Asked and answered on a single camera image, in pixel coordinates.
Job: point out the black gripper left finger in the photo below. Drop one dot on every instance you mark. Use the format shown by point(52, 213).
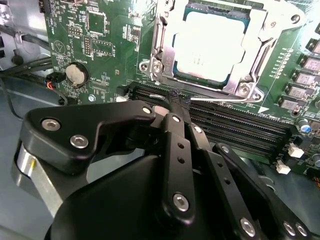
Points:
point(75, 120)

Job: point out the metal socket cover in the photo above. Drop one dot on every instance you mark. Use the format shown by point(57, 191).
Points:
point(168, 62)

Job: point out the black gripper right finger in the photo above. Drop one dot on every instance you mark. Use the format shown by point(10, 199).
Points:
point(250, 205)

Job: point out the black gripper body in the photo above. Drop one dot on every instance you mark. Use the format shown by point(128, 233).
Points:
point(112, 207)

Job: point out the silver CPU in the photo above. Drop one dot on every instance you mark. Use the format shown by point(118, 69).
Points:
point(210, 42)

